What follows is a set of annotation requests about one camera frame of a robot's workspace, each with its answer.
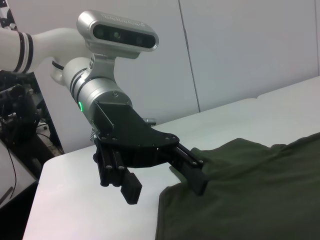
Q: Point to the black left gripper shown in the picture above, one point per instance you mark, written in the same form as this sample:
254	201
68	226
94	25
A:
130	130

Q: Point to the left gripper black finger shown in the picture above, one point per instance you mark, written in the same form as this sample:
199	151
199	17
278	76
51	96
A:
195	177

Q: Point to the dark green shirt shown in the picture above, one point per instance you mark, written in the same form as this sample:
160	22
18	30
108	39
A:
250	187

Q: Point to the white side table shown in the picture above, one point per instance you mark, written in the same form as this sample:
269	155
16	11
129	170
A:
15	180

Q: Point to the black white machine part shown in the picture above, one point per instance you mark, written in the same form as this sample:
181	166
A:
7	15

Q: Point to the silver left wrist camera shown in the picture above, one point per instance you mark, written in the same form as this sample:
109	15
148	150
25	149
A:
117	35

